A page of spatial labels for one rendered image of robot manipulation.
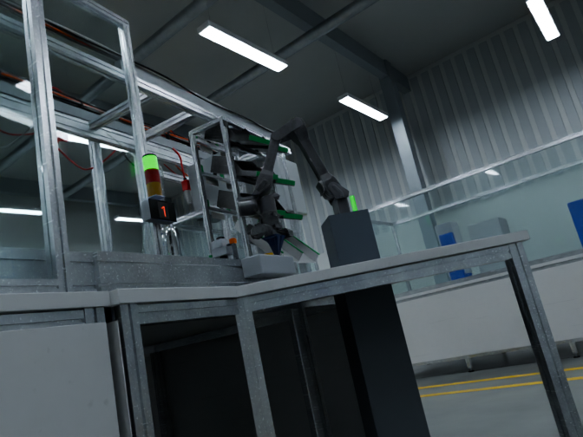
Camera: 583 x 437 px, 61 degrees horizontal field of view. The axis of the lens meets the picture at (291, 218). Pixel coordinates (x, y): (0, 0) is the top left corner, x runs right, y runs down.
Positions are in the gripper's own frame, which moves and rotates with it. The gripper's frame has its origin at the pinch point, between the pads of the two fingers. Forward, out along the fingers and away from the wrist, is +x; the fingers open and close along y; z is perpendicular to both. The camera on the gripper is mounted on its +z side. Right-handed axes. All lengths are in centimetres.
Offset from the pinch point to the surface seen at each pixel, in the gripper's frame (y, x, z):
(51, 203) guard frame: 83, -3, 0
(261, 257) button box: 16.4, 5.5, -3.7
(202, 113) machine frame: -76, -106, 73
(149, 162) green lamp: 19, -38, 32
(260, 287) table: 29.8, 15.9, -9.9
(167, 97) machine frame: -46, -105, 73
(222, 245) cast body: 2.5, -5.5, 19.5
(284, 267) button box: 3.4, 8.1, -3.8
